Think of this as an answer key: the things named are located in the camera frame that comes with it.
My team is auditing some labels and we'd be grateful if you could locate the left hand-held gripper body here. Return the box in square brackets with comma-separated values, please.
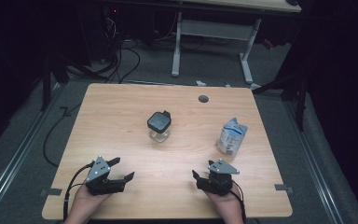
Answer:
[84, 155, 127, 196]

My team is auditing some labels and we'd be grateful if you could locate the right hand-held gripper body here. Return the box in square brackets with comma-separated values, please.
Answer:
[196, 159, 241, 196]

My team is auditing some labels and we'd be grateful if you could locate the blue white carton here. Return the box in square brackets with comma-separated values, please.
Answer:
[216, 117, 249, 159]

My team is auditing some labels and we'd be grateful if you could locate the glass jar with black lid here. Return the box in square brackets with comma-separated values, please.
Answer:
[146, 110, 172, 144]

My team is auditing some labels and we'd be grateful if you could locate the person's right hand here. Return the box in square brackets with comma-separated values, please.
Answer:
[203, 188, 242, 210]

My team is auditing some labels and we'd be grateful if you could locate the person's left hand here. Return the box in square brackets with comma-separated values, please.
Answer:
[74, 186, 113, 208]

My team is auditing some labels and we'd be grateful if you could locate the grey tape piece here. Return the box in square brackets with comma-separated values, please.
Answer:
[274, 183, 295, 192]
[40, 188, 63, 197]

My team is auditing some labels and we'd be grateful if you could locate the black stand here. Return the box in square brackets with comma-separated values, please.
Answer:
[251, 69, 310, 132]
[39, 54, 70, 112]

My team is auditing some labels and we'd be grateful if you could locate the right hand-held gripper cable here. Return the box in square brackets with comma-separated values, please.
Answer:
[229, 179, 248, 224]

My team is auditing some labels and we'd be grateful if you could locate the hand-held gripper cable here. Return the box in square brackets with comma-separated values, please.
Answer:
[62, 161, 96, 222]
[229, 179, 248, 224]

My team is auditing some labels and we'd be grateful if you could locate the left hand-held gripper cable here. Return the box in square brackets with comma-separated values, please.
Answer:
[62, 161, 96, 222]

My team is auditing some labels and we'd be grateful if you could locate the black floor cable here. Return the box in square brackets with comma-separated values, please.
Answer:
[42, 102, 82, 168]

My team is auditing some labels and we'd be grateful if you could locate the metal floor rail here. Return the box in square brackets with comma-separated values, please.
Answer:
[283, 100, 345, 224]
[0, 82, 63, 220]

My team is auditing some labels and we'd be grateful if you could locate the bundle of black cables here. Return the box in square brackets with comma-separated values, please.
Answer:
[101, 13, 142, 84]

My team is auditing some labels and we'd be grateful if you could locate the white metal desk frame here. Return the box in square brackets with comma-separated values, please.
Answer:
[171, 11, 263, 91]

